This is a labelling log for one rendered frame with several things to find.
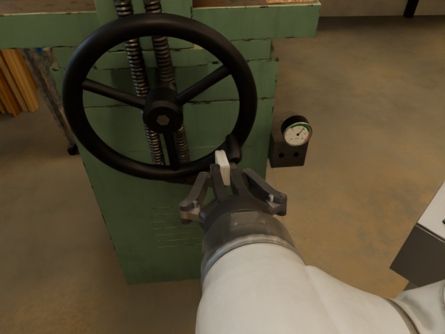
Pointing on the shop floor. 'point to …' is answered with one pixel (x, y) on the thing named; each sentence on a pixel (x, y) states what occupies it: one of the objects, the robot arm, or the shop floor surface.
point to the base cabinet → (130, 146)
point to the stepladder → (40, 54)
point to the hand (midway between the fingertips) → (222, 166)
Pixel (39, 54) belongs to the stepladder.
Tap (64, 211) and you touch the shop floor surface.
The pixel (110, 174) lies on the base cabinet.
